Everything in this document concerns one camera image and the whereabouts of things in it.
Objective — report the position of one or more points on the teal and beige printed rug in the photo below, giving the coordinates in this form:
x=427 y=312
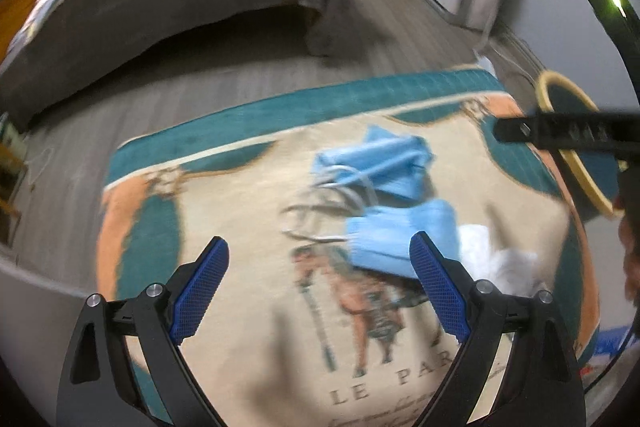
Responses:
x=240 y=227

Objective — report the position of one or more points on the white crumpled tissue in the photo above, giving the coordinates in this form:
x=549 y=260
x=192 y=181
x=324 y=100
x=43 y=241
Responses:
x=505 y=262

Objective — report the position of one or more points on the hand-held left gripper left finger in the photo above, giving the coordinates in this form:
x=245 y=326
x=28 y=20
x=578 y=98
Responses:
x=200 y=287

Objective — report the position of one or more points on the white power strip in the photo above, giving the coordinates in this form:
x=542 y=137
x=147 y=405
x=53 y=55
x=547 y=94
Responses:
x=485 y=64

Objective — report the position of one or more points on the blue face mask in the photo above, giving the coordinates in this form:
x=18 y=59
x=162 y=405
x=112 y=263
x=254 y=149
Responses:
x=400 y=237
x=380 y=162

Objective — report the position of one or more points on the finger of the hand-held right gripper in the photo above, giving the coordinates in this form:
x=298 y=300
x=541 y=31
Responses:
x=525 y=129

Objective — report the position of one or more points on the teal bin with yellow rim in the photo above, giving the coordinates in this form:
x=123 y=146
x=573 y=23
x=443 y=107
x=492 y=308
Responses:
x=595 y=177

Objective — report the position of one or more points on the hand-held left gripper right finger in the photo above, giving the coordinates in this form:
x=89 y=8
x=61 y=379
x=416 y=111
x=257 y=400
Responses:
x=440 y=287

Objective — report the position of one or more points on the person's right hand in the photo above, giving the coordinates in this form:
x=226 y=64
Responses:
x=631 y=247

